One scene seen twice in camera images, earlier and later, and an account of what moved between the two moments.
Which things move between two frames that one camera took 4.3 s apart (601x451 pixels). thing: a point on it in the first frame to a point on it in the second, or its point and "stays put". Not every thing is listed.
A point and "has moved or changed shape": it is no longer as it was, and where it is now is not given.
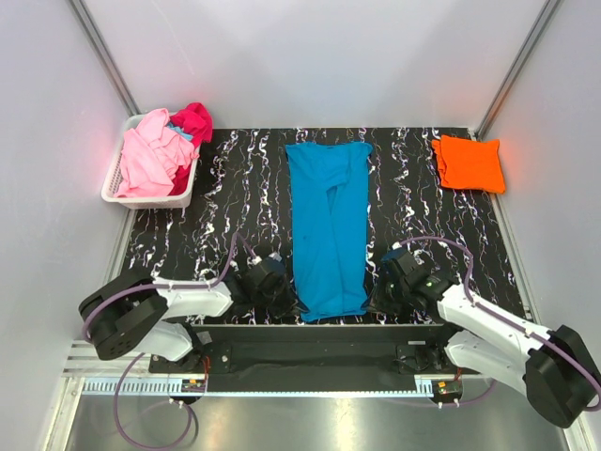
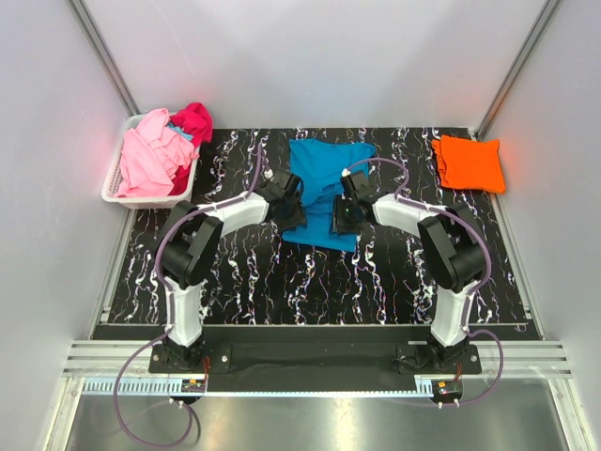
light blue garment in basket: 178,130 stays put
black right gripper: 377,302 to 338,225
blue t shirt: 329,187 has moved or changed shape
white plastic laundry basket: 179,200 stays put
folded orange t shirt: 470,164 stays put
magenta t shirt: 195,120 stays put
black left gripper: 289,303 to 298,220
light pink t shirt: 152,154 stays put
